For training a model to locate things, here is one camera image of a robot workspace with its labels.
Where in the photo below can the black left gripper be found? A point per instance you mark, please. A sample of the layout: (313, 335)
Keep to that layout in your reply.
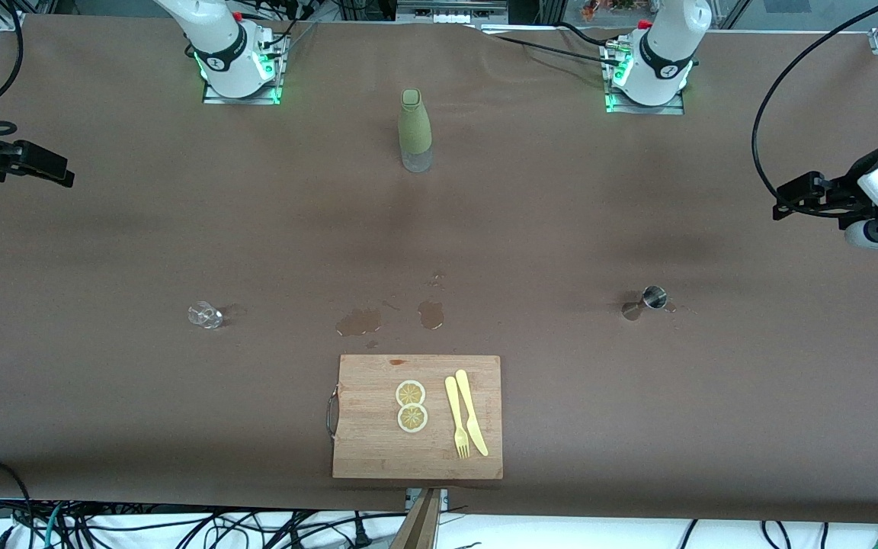
(837, 192)

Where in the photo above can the steel double jigger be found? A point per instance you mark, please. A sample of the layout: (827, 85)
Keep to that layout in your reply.
(654, 297)

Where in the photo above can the small clear glass cup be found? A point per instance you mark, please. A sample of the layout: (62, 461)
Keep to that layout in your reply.
(205, 315)

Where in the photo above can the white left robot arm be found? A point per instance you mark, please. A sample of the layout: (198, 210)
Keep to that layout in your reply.
(664, 53)

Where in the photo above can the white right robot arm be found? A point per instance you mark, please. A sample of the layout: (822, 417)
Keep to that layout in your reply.
(218, 38)

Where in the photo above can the brown table cover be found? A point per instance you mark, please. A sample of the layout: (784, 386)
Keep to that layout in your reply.
(180, 229)

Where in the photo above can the green sleeved glass bottle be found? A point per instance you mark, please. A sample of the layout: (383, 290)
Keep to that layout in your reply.
(414, 126)

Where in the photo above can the small brown liquid puddle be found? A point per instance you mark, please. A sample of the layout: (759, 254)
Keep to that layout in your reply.
(431, 315)

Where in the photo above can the grey power strip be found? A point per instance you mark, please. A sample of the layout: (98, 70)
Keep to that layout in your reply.
(450, 14)

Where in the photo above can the yellow plastic knife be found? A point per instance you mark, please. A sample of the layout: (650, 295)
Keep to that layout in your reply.
(469, 412)

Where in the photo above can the yellow plastic fork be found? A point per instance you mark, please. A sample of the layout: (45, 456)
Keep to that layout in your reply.
(454, 408)

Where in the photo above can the lemon slice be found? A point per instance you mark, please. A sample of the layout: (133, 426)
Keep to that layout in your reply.
(412, 418)
(410, 393)

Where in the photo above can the wooden cutting board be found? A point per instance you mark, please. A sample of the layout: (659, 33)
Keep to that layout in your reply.
(370, 450)

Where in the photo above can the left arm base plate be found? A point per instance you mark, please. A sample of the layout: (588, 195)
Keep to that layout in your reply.
(641, 110)

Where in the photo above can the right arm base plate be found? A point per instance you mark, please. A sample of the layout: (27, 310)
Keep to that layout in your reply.
(214, 97)

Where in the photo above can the wooden camera stand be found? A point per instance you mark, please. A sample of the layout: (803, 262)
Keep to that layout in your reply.
(420, 530)

